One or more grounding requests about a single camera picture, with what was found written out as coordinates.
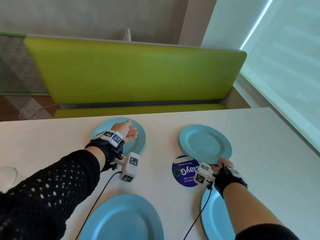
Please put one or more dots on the person's right hand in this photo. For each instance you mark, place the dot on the person's right hand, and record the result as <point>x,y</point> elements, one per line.
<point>223,164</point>

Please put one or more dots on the person's left hand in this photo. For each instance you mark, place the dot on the person's left hand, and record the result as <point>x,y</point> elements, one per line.
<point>125,131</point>

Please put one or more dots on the light blue plate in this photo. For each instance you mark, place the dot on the light blue plate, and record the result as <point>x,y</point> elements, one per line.
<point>137,147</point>
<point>122,219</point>
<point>205,143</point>
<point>212,217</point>

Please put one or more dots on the clear drinking glass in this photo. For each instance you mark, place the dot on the clear drinking glass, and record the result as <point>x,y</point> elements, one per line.
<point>7,176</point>

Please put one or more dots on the person's right forearm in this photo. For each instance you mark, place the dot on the person's right forearm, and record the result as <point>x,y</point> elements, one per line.
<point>245,209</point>

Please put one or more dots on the person's left forearm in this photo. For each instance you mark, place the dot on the person's left forearm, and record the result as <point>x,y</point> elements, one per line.
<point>50,192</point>

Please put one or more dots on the black right wristband with markers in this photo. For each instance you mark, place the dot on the black right wristband with markers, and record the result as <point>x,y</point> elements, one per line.
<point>230,179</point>

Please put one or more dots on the black wristband with markers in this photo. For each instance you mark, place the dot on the black wristband with markers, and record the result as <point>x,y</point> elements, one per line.
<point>230,179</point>
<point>105,147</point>

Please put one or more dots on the black left wristband with markers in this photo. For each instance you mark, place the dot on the black left wristband with markers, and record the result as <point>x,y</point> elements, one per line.
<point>105,147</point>

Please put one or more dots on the round purple sticker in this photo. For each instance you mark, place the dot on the round purple sticker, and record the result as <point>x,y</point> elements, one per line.
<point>182,177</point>

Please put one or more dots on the green padded bench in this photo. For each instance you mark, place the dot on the green padded bench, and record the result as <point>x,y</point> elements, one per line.
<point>137,72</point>

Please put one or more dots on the white chair back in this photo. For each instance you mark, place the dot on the white chair back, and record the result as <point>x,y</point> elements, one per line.
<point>127,35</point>

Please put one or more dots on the white window blind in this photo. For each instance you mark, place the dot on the white window blind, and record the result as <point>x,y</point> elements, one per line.
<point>287,59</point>

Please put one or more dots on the green framed mesh partition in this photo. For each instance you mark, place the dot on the green framed mesh partition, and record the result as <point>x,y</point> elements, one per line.
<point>15,67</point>

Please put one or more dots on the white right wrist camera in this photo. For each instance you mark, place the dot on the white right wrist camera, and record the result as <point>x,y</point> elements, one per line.
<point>202,174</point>

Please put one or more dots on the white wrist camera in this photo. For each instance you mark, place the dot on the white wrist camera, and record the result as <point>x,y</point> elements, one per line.
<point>130,167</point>
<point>202,174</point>

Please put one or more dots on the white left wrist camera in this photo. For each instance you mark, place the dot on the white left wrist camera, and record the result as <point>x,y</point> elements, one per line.
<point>130,167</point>

